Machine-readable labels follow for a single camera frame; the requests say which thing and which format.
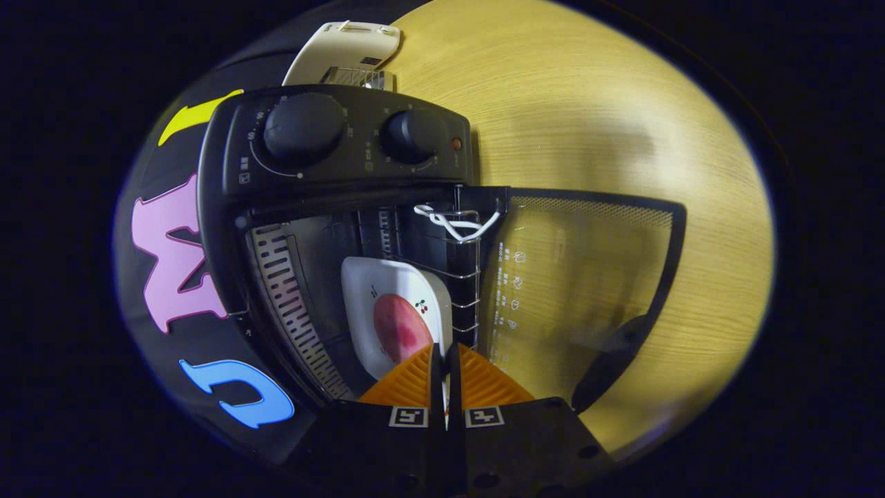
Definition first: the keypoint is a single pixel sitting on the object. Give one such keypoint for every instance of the white bread toaster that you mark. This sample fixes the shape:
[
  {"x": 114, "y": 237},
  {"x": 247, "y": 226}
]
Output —
[{"x": 346, "y": 48}]

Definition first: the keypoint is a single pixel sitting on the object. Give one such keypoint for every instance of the metal oven rack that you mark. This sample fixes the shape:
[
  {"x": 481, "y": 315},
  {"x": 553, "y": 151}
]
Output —
[{"x": 464, "y": 273}]

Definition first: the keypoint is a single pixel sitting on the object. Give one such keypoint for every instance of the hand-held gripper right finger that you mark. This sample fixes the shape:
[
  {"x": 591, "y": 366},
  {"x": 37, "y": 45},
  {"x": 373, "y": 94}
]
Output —
[{"x": 511, "y": 449}]

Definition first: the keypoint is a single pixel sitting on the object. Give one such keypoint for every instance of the black toaster oven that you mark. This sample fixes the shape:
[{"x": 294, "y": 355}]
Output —
[{"x": 332, "y": 166}]

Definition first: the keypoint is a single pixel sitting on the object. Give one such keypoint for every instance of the white square plate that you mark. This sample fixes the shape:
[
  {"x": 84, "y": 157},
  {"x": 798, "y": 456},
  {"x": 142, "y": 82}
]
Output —
[{"x": 387, "y": 277}]

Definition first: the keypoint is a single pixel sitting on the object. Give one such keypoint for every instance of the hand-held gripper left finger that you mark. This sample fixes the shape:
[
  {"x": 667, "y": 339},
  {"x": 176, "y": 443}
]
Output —
[{"x": 387, "y": 449}]

